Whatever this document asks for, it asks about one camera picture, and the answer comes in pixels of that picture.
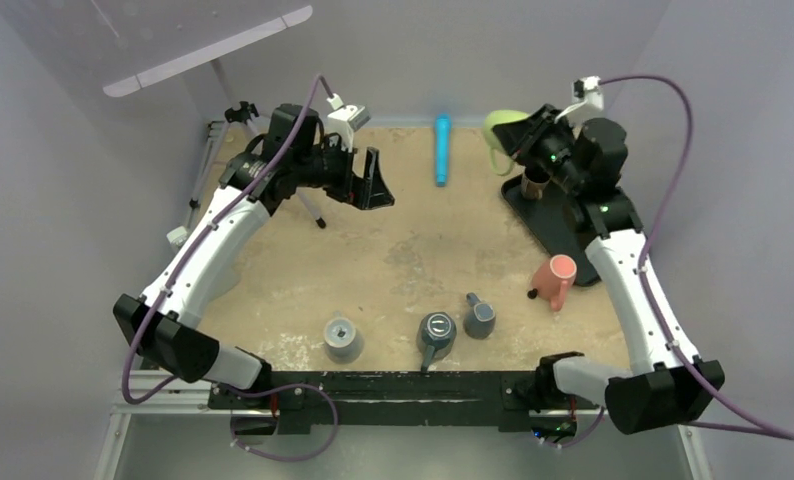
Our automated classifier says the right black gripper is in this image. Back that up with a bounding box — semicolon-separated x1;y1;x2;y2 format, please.
493;104;586;194

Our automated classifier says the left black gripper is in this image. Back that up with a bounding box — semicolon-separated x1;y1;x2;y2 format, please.
293;134;393;210

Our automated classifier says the green mug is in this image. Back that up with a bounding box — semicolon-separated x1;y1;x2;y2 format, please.
482;109;530;176

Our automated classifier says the brown mug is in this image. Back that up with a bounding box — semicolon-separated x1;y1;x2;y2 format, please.
520;169;551;201

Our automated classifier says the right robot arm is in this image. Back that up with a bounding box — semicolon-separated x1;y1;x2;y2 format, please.
483;105;725;434

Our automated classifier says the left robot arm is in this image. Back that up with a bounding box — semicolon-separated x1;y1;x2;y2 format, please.
113;103;394;409

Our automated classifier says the pink mug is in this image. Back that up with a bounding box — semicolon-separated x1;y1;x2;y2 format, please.
527;254;578;313

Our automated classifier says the light grey mug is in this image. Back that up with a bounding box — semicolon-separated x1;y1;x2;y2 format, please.
323;312;364;364

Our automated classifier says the dark blue-grey mug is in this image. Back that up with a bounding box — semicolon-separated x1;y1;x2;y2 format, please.
416;312;457;373

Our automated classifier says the slate blue mug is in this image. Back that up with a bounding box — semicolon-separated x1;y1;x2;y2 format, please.
463;292;496;339

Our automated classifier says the blue cylinder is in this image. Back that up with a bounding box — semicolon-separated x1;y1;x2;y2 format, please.
434;114;452;187

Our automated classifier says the black tray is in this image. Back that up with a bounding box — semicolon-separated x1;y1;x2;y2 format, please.
500;175;601;287

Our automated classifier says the tripod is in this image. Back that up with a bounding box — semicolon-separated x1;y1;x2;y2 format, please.
184;100;327;231

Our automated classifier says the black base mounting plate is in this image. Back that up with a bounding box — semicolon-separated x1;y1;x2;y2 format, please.
208;370;598;442

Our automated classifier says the overhead light panel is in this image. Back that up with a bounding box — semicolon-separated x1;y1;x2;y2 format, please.
103;5;313;98

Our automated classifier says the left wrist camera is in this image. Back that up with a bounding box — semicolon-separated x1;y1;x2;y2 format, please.
325;93;371;152

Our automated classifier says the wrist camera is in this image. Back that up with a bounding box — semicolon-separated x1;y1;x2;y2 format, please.
325;93;371;152
554;76;605;123

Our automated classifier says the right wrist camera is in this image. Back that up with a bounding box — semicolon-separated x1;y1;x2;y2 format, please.
554;76;605;123

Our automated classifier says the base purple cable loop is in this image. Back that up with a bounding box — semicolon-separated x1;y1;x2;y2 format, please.
229;380;341;464

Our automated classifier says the aluminium frame rail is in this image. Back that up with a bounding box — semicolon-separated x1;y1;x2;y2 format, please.
95;370;712;479

